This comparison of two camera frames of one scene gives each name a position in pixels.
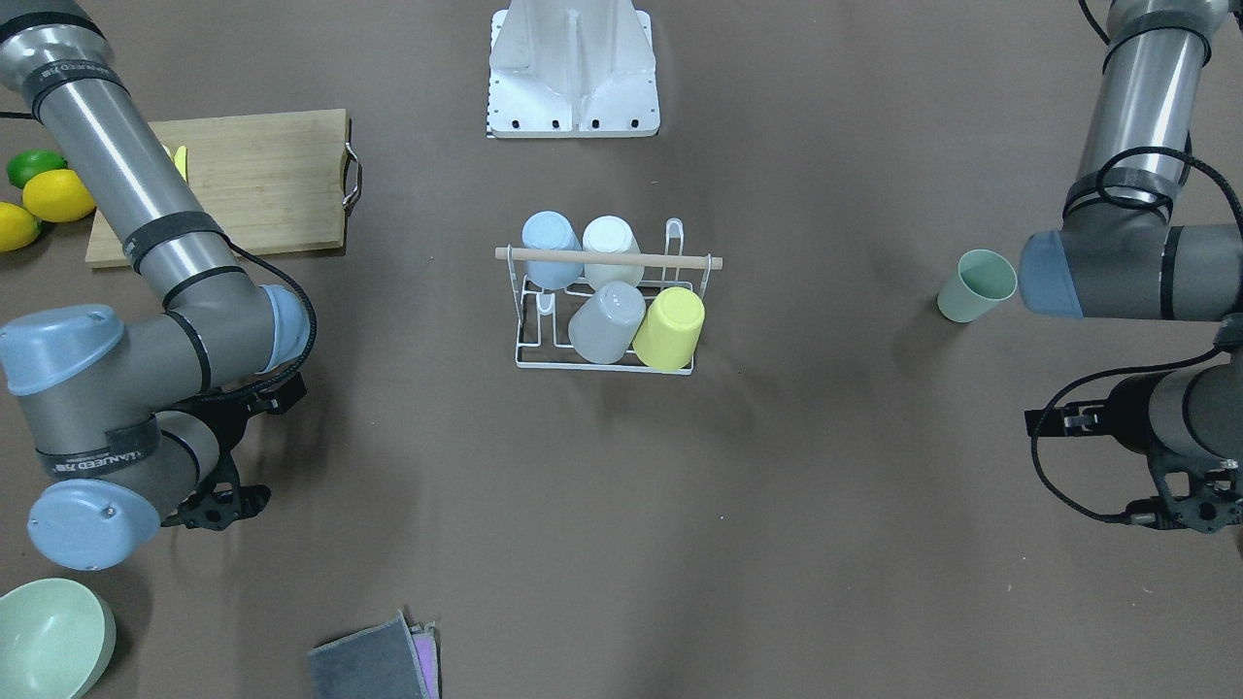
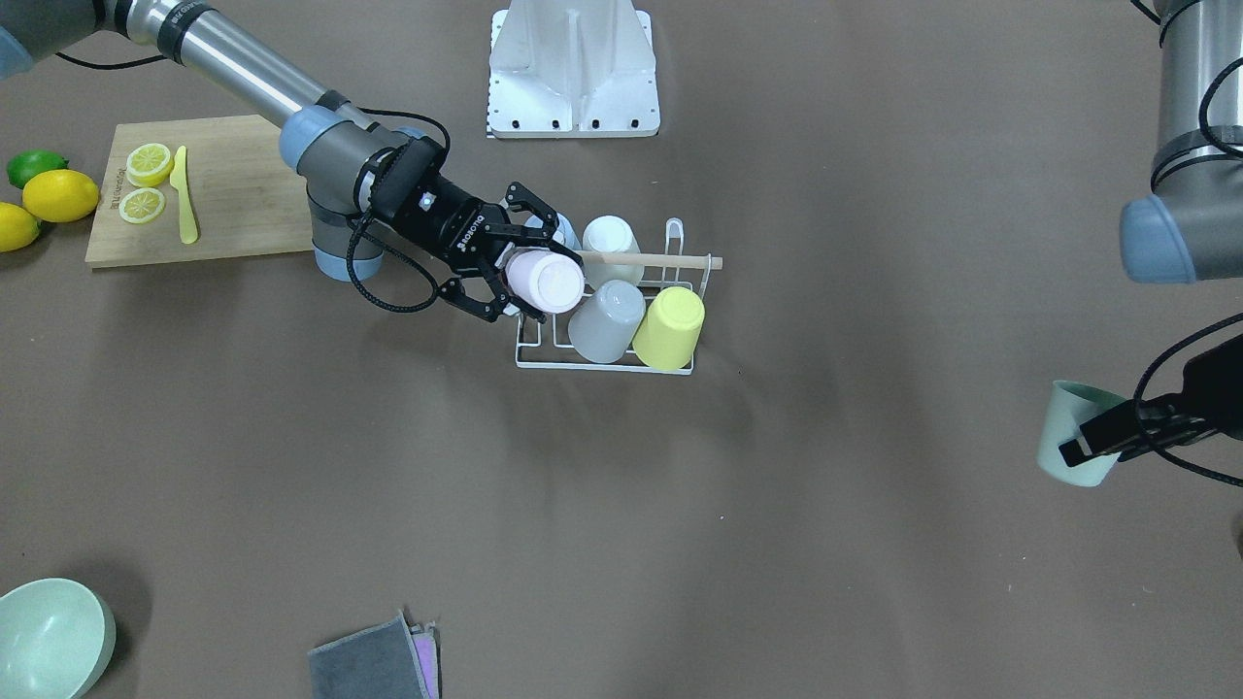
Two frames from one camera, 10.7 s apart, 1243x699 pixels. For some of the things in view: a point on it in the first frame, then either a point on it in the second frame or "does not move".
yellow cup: [669, 332] does not move
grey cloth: [380, 663] does not move
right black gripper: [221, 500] → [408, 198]
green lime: [28, 162] does not move
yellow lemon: [57, 195] does not move
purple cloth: [428, 649] does not move
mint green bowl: [56, 637] does not move
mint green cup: [981, 279] → [1069, 406]
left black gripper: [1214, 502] → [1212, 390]
